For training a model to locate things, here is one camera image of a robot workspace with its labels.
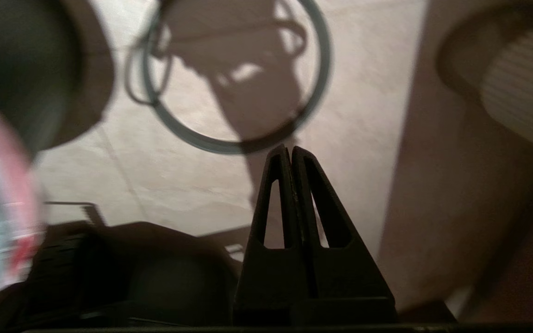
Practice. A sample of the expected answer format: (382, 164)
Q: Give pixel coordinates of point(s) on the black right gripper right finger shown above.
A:
(340, 277)

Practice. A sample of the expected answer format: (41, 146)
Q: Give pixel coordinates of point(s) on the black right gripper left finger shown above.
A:
(271, 277)

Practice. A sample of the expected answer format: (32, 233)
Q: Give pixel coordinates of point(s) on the black round trash bin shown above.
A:
(21, 69)

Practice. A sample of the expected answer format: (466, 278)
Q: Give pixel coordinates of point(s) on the grey ribbed stool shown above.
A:
(525, 92)

